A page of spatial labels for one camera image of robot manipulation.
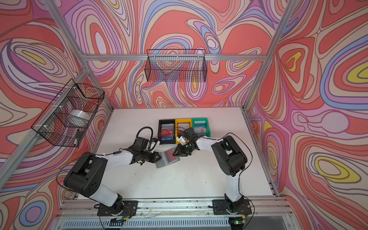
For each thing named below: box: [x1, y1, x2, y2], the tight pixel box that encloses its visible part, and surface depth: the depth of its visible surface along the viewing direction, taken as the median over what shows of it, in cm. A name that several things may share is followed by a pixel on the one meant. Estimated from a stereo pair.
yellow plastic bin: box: [174, 118, 193, 144], surface depth 104 cm
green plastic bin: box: [191, 117, 211, 138], surface depth 106 cm
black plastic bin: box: [157, 118, 176, 145], surface depth 104 cm
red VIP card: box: [160, 129, 173, 137], surface depth 103 cm
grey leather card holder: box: [155, 147, 181, 169], surface depth 93 cm
